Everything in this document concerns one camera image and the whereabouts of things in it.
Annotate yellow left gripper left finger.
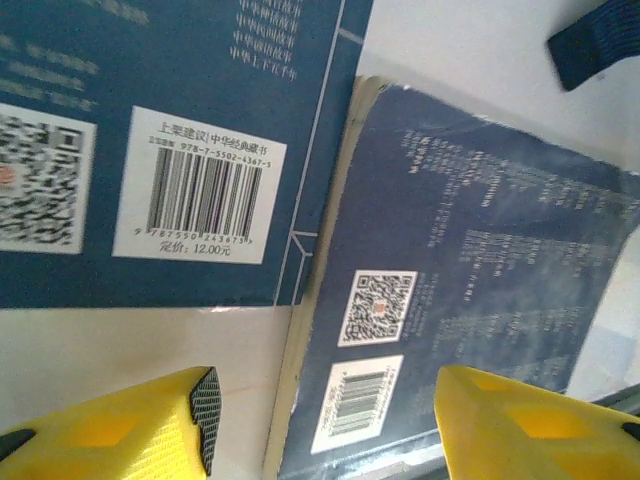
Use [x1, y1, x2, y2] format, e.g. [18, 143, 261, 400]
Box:
[0, 365, 222, 480]

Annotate navy blue backpack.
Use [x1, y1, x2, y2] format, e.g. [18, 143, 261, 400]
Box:
[546, 0, 640, 93]

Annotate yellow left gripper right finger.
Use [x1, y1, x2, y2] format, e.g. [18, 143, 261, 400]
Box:
[433, 363, 640, 480]

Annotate blue book side-by-side codes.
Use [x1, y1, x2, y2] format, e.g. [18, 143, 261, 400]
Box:
[0, 0, 375, 309]

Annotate worn blue book codes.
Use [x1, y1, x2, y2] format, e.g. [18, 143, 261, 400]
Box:
[262, 74, 640, 480]

